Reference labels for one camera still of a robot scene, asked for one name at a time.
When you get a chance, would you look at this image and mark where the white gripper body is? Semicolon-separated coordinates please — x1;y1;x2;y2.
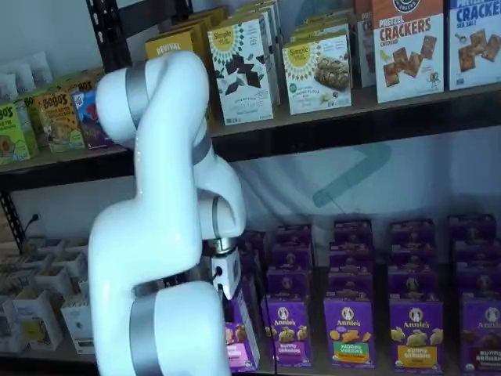
211;249;242;301

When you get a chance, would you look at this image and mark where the purple Annie's box magenta patch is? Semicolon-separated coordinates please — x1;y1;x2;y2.
276;223;313;248
265;268;312;302
271;244;313;271
265;299;313;370

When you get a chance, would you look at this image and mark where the purple Annie's box green patch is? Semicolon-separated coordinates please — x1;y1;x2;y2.
329;242;373;273
327;269;373;295
323;291;376;370
333;219;373;246

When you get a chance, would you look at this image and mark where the purple Annie's box yellow patch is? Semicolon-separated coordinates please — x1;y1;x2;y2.
387;266;438;302
389;299;445;374
390;219;435;246
388;242;436;269

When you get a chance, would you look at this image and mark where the white box yellow-green graphic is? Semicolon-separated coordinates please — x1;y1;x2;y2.
11;287;64;353

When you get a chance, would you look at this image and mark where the white Simple Mills chocolate box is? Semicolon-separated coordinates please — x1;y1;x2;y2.
206;18;276;126

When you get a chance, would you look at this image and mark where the blue Zbar box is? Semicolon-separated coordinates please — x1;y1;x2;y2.
70;88;115;152

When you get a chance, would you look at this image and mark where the Simple Mills bar box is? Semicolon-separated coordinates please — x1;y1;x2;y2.
288;21;352;40
294;10;353;28
281;31;353;116

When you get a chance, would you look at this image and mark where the yellow Bobo's box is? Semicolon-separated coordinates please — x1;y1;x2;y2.
34;88;86;154

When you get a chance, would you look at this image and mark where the orange Bobo's box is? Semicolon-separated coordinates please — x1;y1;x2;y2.
58;69;103;95

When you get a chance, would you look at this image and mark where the purple Annie's box brown patch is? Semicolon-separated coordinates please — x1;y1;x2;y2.
455;262;501;301
449;214;497;242
459;297;501;376
452;238;499;266

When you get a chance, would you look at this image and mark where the green Bobo's box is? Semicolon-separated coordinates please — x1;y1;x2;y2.
14;92;41;157
0;101;31;166

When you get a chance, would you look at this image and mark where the orange pretzel crackers box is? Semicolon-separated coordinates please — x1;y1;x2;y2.
370;0;446;105
353;0;377;89

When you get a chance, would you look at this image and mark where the Simple Mills dark cracker box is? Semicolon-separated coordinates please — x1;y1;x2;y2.
238;0;283;40
229;9;282;107

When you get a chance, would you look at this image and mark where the blue pretzel crackers box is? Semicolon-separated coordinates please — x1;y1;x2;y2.
448;0;501;92

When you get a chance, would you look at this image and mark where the white pouch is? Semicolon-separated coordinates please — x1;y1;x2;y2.
30;49;55;85
0;73;19;103
6;61;37;97

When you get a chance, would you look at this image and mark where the black metal shelving frame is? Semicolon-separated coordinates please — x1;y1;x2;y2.
85;0;501;215
0;146;138;255

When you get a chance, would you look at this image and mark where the black power plug with cable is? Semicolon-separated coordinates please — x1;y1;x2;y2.
21;212;42;251

